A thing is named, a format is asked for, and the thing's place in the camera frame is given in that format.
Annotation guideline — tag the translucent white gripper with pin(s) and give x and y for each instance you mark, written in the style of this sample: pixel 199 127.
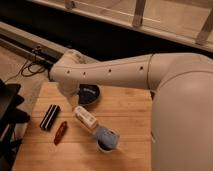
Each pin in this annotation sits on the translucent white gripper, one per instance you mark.
pixel 73 100

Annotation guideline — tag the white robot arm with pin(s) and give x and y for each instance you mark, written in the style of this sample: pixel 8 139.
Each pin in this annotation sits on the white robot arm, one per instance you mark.
pixel 181 92

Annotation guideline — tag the dark ceramic bowl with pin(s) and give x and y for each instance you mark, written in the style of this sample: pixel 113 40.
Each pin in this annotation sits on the dark ceramic bowl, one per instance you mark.
pixel 88 94

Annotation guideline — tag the white plastic bottle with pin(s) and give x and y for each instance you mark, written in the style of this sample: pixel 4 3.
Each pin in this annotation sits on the white plastic bottle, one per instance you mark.
pixel 85 117

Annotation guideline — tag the glass cup with blue cloth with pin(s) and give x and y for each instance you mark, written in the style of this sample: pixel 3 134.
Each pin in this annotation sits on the glass cup with blue cloth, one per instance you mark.
pixel 107 139

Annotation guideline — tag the black chair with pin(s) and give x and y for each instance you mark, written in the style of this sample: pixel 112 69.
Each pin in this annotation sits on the black chair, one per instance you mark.
pixel 10 116

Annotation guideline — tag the metal rail frame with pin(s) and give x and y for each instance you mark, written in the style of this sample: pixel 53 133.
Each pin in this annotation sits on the metal rail frame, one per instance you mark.
pixel 57 54

